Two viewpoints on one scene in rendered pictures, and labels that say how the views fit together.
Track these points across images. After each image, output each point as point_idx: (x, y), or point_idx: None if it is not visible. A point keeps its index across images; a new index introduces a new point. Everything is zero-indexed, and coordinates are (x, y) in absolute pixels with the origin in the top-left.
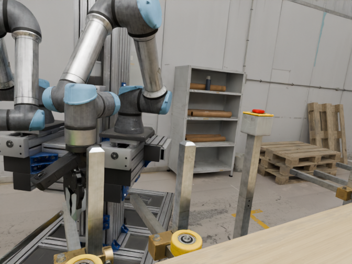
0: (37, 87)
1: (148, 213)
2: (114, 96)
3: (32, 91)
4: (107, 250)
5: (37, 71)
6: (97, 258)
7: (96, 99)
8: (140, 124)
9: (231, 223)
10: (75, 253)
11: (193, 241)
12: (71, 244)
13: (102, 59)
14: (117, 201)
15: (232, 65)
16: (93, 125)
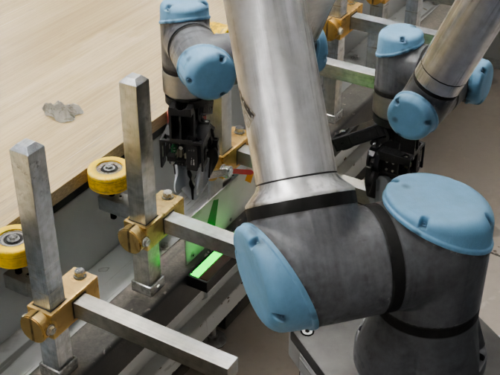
0: (440, 48)
1: (143, 325)
2: (186, 55)
3: (428, 50)
4: (129, 225)
5: (460, 15)
6: (103, 177)
7: (164, 27)
8: (362, 332)
9: None
10: (161, 207)
11: (1, 239)
12: (187, 219)
13: None
14: None
15: None
16: (162, 65)
